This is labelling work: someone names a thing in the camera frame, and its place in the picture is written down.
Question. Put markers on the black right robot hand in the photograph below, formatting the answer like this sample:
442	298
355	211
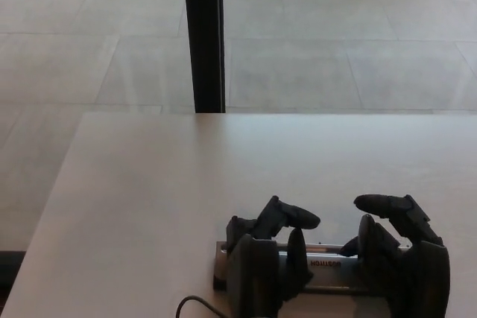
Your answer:
410	280

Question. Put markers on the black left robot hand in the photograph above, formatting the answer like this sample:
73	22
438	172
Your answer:
253	273

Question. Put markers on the silver Bostitch hole punch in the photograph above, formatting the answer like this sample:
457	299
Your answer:
335	272

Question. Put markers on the black vertical post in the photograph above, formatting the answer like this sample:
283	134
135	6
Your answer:
205	35

